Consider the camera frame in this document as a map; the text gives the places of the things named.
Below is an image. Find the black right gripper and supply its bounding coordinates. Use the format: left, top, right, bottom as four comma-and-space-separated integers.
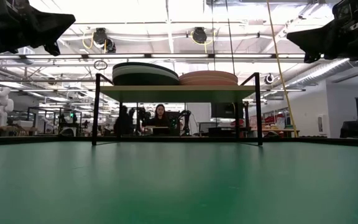
286, 0, 358, 64

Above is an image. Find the dark green plate stack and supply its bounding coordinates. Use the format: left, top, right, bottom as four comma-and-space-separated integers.
112, 65, 180, 79

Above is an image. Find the dark teal plate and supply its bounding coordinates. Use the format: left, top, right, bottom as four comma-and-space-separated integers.
112, 73, 180, 86
112, 61, 179, 75

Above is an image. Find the pink plate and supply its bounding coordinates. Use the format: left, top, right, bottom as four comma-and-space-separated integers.
180, 78, 239, 86

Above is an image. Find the wooden shelf with black legs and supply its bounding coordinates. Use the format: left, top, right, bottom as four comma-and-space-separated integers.
91, 72, 264, 147

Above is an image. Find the white humanoid robot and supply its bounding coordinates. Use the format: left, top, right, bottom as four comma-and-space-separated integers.
0, 86, 15, 129

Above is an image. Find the black background monitor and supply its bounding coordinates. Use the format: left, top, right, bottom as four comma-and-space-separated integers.
210, 102, 246, 120

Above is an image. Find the long ceiling light strip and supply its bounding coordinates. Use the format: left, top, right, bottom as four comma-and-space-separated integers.
0, 53, 306, 60

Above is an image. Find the green table mat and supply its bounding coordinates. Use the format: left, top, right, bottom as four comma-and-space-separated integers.
0, 141, 358, 224

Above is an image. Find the silver ventilation duct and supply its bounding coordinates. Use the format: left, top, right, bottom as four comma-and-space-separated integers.
286, 58, 351, 90

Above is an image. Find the yellow cable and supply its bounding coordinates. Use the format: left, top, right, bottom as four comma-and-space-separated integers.
265, 0, 300, 138

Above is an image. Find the black ceiling cord reel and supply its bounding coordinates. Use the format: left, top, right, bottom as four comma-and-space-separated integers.
91, 27, 117, 54
191, 26, 208, 45

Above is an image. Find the white wall-mounted box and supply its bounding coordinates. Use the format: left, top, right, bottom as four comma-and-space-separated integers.
317, 114, 329, 136

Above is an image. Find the black cable with loop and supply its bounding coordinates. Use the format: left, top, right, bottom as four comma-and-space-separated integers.
225, 0, 237, 76

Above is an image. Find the thin black cable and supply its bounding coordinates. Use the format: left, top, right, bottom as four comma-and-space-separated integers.
210, 0, 216, 72

